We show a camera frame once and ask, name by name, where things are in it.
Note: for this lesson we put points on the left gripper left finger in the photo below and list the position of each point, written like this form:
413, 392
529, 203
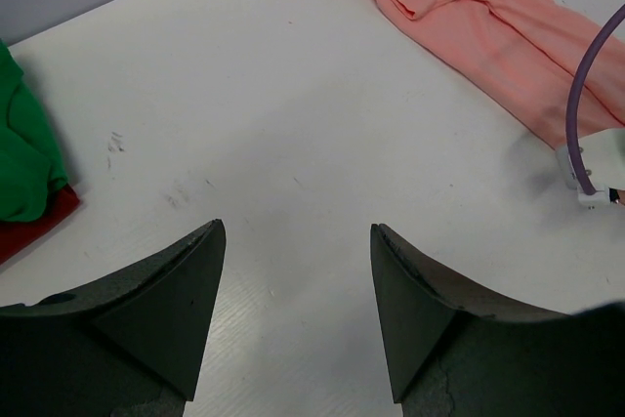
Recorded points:
128, 344

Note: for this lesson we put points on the salmon pink t-shirt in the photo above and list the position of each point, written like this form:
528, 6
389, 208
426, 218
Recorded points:
521, 53

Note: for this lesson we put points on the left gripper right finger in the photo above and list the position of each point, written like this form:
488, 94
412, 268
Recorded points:
454, 347

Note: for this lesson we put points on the red folded t-shirt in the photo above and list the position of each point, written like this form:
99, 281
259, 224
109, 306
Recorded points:
17, 236

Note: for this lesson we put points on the green folded t-shirt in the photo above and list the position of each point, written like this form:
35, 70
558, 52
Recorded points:
31, 162

